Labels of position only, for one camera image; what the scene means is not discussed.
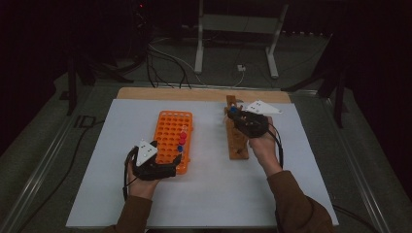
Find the black floor cable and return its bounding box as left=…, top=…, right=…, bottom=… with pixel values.
left=14, top=119, right=106, bottom=233
left=332, top=204, right=382, bottom=233

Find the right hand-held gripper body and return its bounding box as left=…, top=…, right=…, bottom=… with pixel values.
left=237, top=100, right=283, bottom=140

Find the black tripod stand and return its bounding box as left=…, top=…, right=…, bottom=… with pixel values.
left=59, top=52, right=134, bottom=117
left=281, top=32, right=350, bottom=129

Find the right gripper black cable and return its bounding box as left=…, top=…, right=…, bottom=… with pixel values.
left=267, top=121, right=286, bottom=170

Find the white cable with plug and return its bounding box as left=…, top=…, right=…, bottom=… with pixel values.
left=231, top=63, right=248, bottom=87

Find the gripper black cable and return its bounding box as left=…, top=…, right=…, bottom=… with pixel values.
left=121, top=147, right=139, bottom=202
left=267, top=121, right=286, bottom=170

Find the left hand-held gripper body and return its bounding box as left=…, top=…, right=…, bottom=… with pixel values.
left=130, top=139, right=178, bottom=182

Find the aluminium table frame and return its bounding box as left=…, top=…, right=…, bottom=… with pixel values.
left=0, top=80, right=394, bottom=233

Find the white table mat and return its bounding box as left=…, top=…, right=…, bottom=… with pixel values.
left=65, top=98, right=340, bottom=229

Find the bundle of black cables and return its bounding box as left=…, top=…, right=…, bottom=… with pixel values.
left=145, top=38, right=195, bottom=90

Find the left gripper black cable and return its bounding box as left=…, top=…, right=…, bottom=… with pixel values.
left=121, top=147, right=139, bottom=202

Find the wooden test tube rack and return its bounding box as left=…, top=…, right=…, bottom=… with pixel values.
left=224, top=94, right=251, bottom=160

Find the wooden board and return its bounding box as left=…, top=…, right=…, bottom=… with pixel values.
left=116, top=86, right=292, bottom=105

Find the grey metal stand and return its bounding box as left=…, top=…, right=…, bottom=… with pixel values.
left=193, top=0, right=290, bottom=80

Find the orange plastic tube rack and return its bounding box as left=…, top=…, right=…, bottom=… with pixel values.
left=153, top=110, right=194, bottom=176

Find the person's right hand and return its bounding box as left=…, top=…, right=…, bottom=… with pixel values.
left=248, top=116, right=284, bottom=178

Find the person's left hand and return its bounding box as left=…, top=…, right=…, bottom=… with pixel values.
left=126, top=163, right=161, bottom=201

